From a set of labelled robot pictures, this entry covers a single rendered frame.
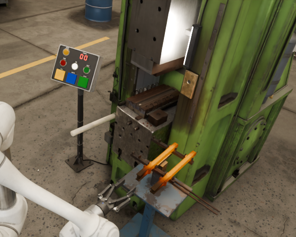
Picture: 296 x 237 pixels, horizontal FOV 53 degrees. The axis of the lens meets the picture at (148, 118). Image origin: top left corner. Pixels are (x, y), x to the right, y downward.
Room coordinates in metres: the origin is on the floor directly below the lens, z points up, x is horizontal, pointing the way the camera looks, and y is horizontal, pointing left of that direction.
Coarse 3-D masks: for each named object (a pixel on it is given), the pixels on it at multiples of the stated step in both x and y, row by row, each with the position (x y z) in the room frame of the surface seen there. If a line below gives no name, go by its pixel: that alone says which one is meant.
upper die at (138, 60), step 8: (136, 56) 1.83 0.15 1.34; (144, 56) 1.79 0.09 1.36; (184, 56) 1.99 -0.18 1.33; (136, 64) 1.83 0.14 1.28; (144, 64) 1.78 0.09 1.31; (152, 64) 1.74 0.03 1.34; (160, 64) 1.80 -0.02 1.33; (168, 64) 1.86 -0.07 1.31; (176, 64) 1.94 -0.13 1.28; (152, 72) 1.74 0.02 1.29
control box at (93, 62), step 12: (60, 48) 2.09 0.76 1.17; (72, 48) 2.08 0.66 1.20; (60, 60) 2.04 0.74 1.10; (72, 60) 2.03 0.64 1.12; (84, 60) 2.02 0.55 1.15; (96, 60) 2.01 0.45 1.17; (72, 72) 1.98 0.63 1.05; (84, 72) 1.97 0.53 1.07; (96, 72) 1.99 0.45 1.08; (72, 84) 1.93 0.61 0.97
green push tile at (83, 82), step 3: (81, 78) 1.95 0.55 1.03; (84, 78) 1.94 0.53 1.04; (78, 81) 1.93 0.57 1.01; (81, 81) 1.93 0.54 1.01; (84, 81) 1.93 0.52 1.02; (87, 81) 1.93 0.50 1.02; (78, 84) 1.92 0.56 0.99; (81, 84) 1.92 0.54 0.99; (84, 84) 1.92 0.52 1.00; (84, 87) 1.91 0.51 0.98
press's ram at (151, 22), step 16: (144, 0) 1.83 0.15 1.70; (160, 0) 1.75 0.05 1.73; (176, 0) 1.74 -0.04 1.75; (192, 0) 1.86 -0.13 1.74; (144, 16) 1.82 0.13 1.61; (160, 16) 1.74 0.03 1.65; (176, 16) 1.76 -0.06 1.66; (192, 16) 1.89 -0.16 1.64; (144, 32) 1.81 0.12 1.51; (160, 32) 1.73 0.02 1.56; (176, 32) 1.79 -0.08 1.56; (144, 48) 1.80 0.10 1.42; (160, 48) 1.72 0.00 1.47; (176, 48) 1.82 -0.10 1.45
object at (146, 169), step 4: (172, 144) 1.45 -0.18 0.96; (176, 144) 1.46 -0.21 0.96; (168, 148) 1.41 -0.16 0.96; (172, 148) 1.41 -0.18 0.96; (164, 152) 1.36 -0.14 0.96; (168, 152) 1.37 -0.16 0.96; (160, 156) 1.32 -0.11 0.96; (164, 156) 1.33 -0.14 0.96; (156, 160) 1.28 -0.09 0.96; (160, 160) 1.29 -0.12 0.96; (148, 164) 1.24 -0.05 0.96; (152, 164) 1.24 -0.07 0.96; (156, 164) 1.26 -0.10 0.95; (144, 168) 1.19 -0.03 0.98; (148, 168) 1.19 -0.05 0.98; (152, 168) 1.23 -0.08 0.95; (140, 172) 1.15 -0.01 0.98; (144, 172) 1.16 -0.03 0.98; (148, 172) 1.19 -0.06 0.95; (140, 176) 1.15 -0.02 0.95; (144, 176) 1.17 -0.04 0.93
